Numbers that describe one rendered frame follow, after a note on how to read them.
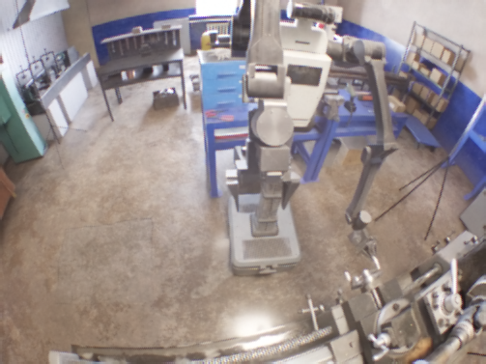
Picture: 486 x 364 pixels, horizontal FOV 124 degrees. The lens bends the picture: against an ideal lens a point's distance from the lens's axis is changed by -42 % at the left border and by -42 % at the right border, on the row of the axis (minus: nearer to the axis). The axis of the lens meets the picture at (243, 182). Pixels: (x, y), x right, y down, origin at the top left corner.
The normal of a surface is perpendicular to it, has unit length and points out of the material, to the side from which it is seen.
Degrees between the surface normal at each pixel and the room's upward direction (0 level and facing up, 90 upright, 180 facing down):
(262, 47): 69
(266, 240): 0
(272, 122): 60
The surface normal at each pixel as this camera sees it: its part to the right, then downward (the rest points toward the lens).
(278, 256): 0.05, -0.66
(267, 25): 0.09, 0.45
